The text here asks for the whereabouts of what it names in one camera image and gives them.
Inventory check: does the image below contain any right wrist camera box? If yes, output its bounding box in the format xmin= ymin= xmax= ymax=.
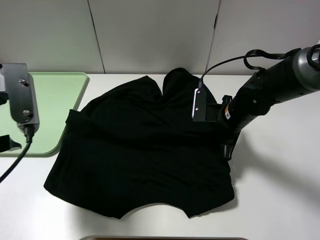
xmin=191 ymin=88 xmax=222 ymax=123

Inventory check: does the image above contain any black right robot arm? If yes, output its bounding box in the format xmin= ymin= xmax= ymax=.
xmin=221 ymin=44 xmax=320 ymax=160

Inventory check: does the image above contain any light green plastic tray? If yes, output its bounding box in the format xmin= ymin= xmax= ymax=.
xmin=0 ymin=71 xmax=90 ymax=158

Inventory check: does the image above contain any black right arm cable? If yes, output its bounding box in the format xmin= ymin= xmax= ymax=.
xmin=198 ymin=49 xmax=288 ymax=89

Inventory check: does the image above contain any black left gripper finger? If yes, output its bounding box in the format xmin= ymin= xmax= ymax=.
xmin=0 ymin=134 xmax=22 ymax=152

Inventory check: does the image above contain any black short sleeve shirt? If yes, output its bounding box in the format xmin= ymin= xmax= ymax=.
xmin=44 ymin=68 xmax=235 ymax=219

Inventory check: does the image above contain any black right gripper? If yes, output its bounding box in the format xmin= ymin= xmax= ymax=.
xmin=218 ymin=95 xmax=242 ymax=160

